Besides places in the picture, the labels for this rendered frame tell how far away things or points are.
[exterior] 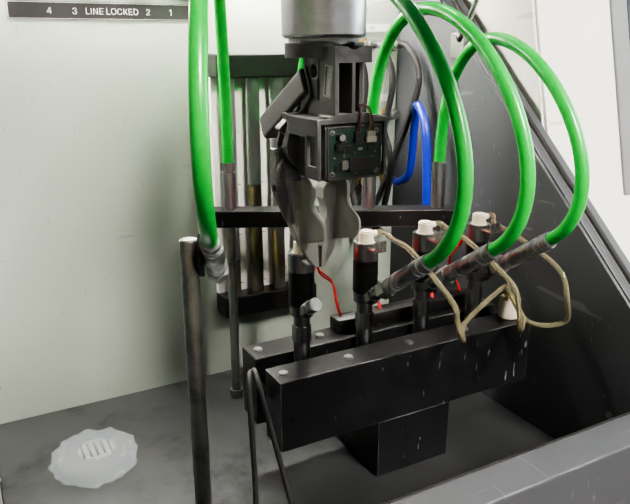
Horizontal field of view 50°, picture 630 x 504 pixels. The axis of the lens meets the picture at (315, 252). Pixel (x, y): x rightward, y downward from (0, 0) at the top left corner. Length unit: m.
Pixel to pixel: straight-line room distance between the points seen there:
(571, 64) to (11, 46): 0.68
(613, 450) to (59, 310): 0.67
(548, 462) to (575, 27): 0.56
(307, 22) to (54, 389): 0.61
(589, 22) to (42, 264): 0.77
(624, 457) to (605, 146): 0.44
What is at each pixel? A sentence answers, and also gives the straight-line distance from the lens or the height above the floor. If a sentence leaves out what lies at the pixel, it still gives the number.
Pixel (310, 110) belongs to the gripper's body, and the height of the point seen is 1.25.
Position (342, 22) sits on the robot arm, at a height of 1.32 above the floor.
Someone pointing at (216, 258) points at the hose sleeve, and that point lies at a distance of 0.57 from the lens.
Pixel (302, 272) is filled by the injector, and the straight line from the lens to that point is 0.70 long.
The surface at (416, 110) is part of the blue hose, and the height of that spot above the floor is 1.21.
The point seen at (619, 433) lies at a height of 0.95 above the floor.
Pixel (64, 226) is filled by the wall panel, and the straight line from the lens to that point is 0.92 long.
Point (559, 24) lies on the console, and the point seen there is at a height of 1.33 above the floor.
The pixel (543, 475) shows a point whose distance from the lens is 0.65.
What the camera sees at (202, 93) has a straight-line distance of 0.49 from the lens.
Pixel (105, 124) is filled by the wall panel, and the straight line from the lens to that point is 0.91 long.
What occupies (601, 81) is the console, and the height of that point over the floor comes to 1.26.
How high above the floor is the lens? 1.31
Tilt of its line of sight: 17 degrees down
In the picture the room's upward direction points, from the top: straight up
